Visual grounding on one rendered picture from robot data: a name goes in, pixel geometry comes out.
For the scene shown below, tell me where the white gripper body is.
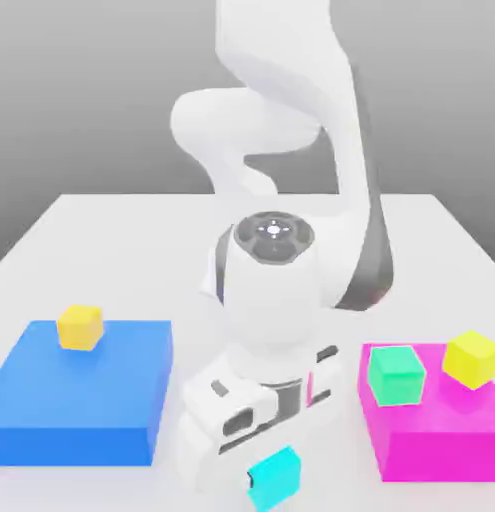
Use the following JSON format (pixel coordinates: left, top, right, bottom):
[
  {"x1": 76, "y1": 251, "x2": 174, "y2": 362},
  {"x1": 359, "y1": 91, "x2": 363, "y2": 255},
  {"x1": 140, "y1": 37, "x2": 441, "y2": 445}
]
[{"x1": 176, "y1": 408, "x2": 308, "y2": 497}]

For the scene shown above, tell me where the small cyan cube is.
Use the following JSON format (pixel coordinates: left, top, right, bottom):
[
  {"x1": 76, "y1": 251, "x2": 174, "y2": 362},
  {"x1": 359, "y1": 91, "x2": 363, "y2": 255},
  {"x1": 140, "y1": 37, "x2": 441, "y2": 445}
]
[{"x1": 245, "y1": 445, "x2": 303, "y2": 512}]

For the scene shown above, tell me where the small orange-yellow cube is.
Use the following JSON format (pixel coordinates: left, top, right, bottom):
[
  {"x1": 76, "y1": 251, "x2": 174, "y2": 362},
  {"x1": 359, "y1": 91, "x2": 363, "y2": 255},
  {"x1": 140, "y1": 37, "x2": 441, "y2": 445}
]
[{"x1": 56, "y1": 304, "x2": 105, "y2": 353}]

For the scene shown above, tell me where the small green cube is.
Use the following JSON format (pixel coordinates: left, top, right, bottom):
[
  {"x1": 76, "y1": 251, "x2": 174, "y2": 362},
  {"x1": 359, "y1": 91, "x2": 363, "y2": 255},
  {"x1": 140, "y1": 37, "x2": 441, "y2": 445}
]
[{"x1": 367, "y1": 345, "x2": 427, "y2": 408}]

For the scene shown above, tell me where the small lemon yellow cube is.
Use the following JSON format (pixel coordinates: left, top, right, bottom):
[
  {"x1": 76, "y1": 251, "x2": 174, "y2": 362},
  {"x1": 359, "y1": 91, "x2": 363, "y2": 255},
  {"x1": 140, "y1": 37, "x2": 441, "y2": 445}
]
[{"x1": 441, "y1": 329, "x2": 495, "y2": 392}]

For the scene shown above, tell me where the large blue box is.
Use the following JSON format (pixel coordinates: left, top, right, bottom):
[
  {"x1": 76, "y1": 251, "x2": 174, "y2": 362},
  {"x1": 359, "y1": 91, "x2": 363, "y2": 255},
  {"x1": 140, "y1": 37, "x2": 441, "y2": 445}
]
[{"x1": 0, "y1": 319, "x2": 174, "y2": 468}]

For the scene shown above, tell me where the large magenta box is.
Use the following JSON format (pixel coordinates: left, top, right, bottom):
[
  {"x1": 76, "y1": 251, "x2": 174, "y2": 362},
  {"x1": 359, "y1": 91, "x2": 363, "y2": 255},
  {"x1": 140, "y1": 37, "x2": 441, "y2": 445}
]
[{"x1": 357, "y1": 342, "x2": 495, "y2": 484}]

